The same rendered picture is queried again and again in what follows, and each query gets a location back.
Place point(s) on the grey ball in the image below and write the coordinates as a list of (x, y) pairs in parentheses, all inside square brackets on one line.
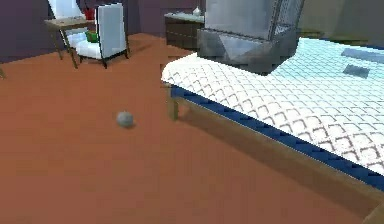
[(125, 119)]

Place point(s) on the dark chest of drawers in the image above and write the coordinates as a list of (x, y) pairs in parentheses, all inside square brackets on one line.
[(181, 31)]

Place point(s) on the grey box-shaped object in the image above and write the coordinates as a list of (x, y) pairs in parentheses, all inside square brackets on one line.
[(246, 33)]

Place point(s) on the white quilted wooden bed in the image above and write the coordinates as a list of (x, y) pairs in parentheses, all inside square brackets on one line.
[(300, 106)]

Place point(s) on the white armchair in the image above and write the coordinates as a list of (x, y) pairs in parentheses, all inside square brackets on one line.
[(108, 33)]

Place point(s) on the green object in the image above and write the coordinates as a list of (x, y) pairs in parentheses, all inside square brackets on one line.
[(91, 36)]

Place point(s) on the red object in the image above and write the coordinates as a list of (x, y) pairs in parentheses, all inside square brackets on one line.
[(89, 13)]

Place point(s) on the small wooden table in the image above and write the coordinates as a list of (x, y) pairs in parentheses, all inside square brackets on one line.
[(65, 25)]

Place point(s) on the white chair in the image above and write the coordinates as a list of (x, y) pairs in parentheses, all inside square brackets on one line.
[(66, 10)]

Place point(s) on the small dark grey rectangle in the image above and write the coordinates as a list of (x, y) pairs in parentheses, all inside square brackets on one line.
[(356, 71)]

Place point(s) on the grey flat pillow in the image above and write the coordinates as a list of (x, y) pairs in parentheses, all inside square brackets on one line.
[(365, 55)]

